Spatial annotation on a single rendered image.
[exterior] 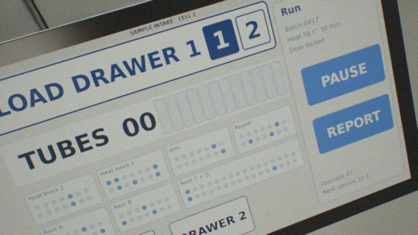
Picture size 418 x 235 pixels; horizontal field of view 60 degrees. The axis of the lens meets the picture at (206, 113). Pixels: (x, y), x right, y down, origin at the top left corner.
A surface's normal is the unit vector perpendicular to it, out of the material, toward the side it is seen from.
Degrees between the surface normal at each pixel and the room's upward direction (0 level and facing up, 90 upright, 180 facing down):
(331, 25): 50
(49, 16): 90
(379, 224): 0
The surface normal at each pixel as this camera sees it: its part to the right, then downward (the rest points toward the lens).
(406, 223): -0.09, -0.59
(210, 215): 0.19, 0.18
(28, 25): -0.35, 0.77
